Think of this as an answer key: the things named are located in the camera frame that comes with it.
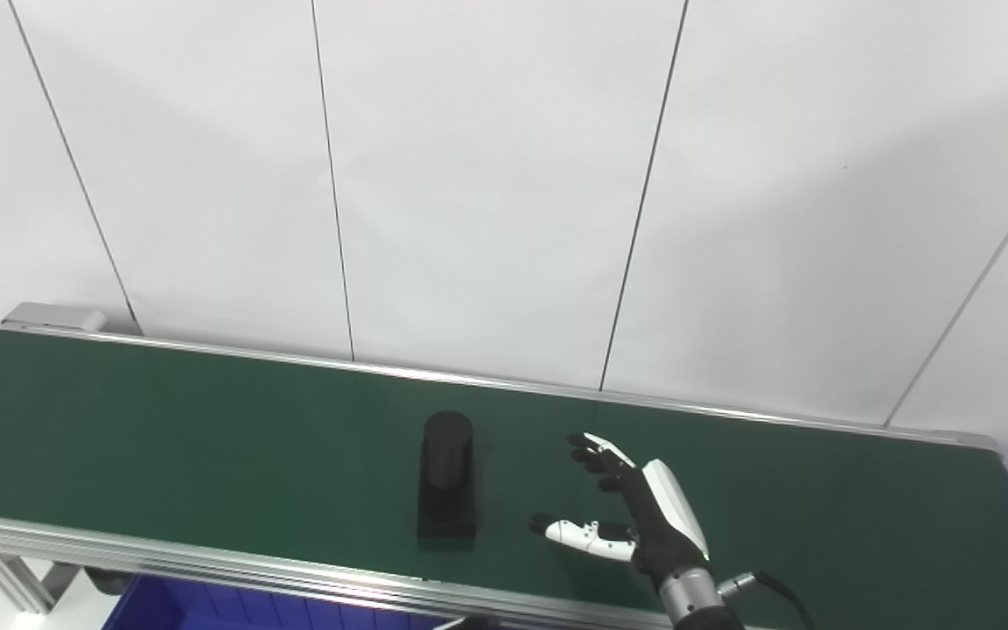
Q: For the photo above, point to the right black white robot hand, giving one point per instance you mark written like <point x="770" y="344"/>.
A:
<point x="657" y="525"/>

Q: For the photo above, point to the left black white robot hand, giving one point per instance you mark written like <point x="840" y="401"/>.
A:
<point x="469" y="624"/>

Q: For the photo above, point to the black cylinder block part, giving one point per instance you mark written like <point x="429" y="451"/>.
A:
<point x="447" y="481"/>

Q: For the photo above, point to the right black silver robot arm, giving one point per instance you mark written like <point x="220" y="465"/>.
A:
<point x="696" y="604"/>

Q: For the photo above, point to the blue plastic bin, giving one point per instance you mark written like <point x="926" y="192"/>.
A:
<point x="206" y="608"/>

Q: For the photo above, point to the aluminium conveyor leg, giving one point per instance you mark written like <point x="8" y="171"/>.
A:
<point x="14" y="582"/>

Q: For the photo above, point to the green conveyor belt aluminium frame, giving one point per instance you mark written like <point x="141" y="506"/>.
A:
<point x="206" y="437"/>

